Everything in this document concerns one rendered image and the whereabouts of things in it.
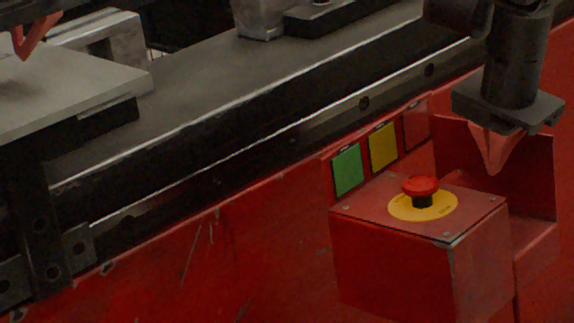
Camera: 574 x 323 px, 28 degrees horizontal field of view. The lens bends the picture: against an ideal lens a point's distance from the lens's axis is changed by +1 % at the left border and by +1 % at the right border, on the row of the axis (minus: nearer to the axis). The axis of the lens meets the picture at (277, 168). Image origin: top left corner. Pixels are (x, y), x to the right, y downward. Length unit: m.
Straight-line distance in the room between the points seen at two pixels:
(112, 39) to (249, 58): 0.19
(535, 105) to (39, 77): 0.50
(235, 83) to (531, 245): 0.38
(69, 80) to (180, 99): 0.28
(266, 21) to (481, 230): 0.44
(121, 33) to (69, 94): 0.31
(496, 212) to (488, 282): 0.07
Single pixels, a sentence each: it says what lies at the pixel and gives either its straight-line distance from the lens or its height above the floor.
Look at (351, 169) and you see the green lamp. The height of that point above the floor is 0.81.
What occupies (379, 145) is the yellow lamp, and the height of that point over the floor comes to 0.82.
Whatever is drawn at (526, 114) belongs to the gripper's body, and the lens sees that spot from 1.21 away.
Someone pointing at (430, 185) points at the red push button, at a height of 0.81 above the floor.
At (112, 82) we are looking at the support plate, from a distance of 1.05.
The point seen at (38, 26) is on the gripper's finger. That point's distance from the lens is 1.05.
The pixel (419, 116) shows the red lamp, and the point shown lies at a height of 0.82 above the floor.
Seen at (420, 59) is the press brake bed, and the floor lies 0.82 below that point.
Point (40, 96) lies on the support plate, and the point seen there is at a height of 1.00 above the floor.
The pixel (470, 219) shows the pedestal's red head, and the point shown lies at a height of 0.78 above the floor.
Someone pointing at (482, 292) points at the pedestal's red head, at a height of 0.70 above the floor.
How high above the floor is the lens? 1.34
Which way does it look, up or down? 25 degrees down
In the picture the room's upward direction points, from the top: 10 degrees counter-clockwise
